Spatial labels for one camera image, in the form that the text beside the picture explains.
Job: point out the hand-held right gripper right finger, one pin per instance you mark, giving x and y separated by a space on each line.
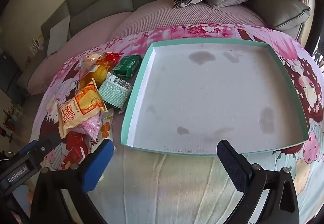
231 163

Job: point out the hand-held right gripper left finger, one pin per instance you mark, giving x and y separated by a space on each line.
97 165

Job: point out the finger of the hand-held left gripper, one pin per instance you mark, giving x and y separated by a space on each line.
44 146

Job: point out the red and white biscuit packet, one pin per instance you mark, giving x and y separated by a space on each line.
76 149

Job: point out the white biscuit print packet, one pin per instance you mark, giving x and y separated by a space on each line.
106 129

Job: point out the pink cake packet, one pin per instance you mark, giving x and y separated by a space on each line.
88 125

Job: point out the orange cream roll cake packet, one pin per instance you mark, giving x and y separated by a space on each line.
83 105

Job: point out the mint green barcode packet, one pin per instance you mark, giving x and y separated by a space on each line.
114 92

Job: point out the teal shallow cardboard box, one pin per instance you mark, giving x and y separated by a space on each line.
202 92

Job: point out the yellow transparent snack packet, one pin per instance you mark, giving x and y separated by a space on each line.
98 75

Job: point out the clear round bread packet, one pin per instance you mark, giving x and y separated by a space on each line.
93 60

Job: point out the dark green snack packet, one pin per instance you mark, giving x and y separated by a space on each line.
126 65

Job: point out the red printed pastry packet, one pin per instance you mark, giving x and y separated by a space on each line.
114 57

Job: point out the pink printed blanket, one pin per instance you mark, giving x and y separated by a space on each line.
177 188

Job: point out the dark cabinet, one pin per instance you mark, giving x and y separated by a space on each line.
8 72

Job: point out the white cushion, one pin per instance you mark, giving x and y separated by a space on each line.
59 35

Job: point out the grey sofa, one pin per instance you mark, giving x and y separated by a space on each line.
101 3

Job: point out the pink waffle sofa cover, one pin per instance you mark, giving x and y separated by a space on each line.
157 18

